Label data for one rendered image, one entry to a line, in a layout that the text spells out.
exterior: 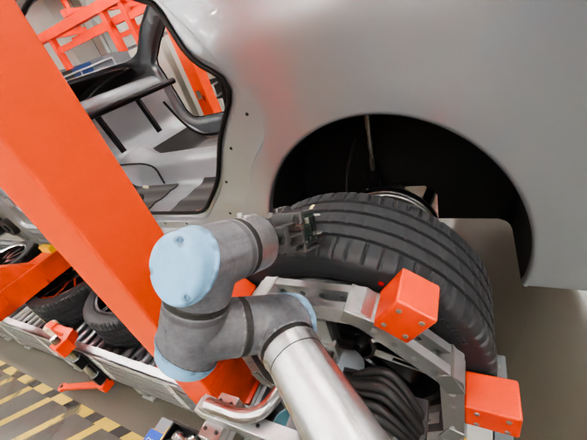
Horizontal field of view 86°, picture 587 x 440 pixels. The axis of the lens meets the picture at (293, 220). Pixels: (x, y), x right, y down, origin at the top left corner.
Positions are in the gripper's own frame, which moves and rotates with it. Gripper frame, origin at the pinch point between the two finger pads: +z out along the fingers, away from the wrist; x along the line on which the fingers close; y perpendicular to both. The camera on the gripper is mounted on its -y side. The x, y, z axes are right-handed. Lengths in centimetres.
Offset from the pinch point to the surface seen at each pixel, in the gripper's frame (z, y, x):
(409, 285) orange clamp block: -8.3, 22.3, -10.7
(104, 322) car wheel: 25, -149, -49
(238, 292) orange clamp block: -7.2, -16.0, -14.0
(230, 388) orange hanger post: 8, -41, -53
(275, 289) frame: -7.9, -4.9, -12.6
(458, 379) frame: -2.7, 27.5, -29.2
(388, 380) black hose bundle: -12.0, 18.2, -25.5
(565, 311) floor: 135, 63, -70
